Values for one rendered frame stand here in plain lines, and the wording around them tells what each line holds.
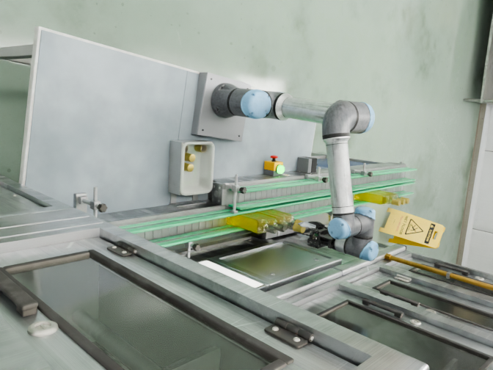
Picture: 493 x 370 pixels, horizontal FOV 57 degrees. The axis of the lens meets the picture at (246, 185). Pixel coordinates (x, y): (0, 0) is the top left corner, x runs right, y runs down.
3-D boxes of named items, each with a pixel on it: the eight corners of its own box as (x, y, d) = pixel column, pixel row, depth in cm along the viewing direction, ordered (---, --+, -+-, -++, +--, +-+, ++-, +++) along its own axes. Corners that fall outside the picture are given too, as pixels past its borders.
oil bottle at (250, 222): (226, 223, 204) (261, 235, 189) (227, 211, 203) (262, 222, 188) (235, 222, 208) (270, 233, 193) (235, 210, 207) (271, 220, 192)
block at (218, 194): (210, 202, 204) (220, 205, 199) (210, 181, 202) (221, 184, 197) (216, 202, 206) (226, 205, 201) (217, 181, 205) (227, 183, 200)
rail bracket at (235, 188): (220, 210, 199) (240, 216, 191) (222, 172, 196) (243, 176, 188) (225, 209, 201) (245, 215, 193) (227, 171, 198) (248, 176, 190)
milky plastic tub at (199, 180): (168, 192, 194) (180, 196, 188) (170, 139, 190) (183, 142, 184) (199, 189, 206) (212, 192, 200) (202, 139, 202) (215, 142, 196)
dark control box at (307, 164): (295, 170, 255) (307, 172, 250) (296, 156, 254) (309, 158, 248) (304, 169, 261) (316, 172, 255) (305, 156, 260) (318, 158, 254)
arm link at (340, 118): (337, 95, 152) (350, 241, 153) (355, 98, 160) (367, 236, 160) (309, 102, 161) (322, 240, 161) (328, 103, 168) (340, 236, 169)
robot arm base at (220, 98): (214, 79, 194) (229, 80, 188) (239, 86, 205) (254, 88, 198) (207, 114, 196) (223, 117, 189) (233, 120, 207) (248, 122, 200)
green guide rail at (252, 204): (228, 206, 202) (240, 210, 197) (228, 204, 202) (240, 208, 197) (404, 178, 327) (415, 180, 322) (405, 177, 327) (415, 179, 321)
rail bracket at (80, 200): (64, 226, 160) (96, 242, 145) (64, 178, 157) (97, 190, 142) (78, 224, 163) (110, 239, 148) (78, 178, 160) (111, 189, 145)
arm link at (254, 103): (229, 86, 188) (252, 89, 179) (253, 89, 198) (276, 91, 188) (227, 116, 191) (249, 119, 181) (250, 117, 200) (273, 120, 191)
